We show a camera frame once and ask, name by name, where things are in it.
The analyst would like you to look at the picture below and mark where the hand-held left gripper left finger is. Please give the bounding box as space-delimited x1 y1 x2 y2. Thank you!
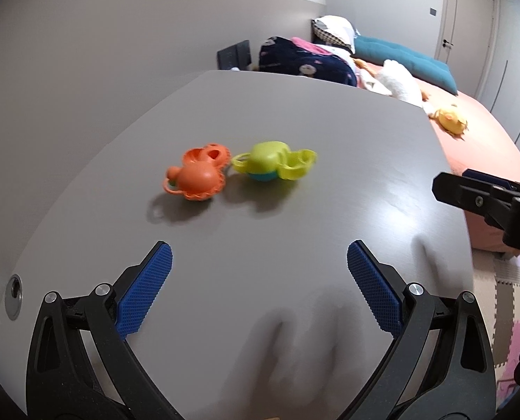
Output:
26 241 186 420

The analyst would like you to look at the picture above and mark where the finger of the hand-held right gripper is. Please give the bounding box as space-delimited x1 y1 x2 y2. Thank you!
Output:
432 172 520 255
463 168 520 197

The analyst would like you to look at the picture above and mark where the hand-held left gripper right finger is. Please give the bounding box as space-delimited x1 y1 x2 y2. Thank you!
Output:
339 240 497 420

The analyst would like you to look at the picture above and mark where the orange toy teapot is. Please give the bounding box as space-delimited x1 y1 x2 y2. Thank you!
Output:
162 142 233 202

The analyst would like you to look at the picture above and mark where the green toy teapot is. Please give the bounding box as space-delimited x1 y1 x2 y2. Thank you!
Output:
230 141 318 183

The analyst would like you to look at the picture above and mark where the bed with orange sheet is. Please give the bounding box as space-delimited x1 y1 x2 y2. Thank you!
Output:
356 59 520 254

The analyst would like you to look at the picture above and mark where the yellow chick plush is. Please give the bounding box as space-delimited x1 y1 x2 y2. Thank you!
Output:
430 105 470 136

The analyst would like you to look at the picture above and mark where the foam puzzle floor mat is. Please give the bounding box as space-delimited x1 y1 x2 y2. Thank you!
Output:
472 249 520 403

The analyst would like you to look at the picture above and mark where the beige wardrobe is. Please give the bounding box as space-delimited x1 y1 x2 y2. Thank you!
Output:
490 0 520 145

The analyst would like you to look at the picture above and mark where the white goose plush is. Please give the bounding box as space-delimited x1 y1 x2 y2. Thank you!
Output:
374 59 431 108

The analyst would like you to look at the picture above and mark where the teal pillow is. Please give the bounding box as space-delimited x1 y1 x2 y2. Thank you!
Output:
354 35 458 96

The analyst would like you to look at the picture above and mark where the beige door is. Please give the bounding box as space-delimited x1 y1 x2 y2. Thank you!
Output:
435 0 503 101

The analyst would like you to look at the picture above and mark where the grey desk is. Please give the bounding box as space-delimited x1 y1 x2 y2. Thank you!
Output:
0 69 477 420

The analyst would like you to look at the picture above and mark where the patterned pillow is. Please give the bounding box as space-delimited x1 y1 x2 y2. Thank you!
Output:
311 15 359 55

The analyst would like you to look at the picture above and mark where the pink cloth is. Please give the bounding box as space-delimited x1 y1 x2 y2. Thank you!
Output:
292 37 331 56

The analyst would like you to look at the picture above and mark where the navy printed blanket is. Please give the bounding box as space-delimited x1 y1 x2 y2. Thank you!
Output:
257 36 359 88

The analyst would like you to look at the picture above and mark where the black chair back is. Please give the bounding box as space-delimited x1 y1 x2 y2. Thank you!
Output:
217 39 252 71

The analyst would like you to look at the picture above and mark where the metal desk cable grommet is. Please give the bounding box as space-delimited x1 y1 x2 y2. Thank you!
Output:
7 274 24 321

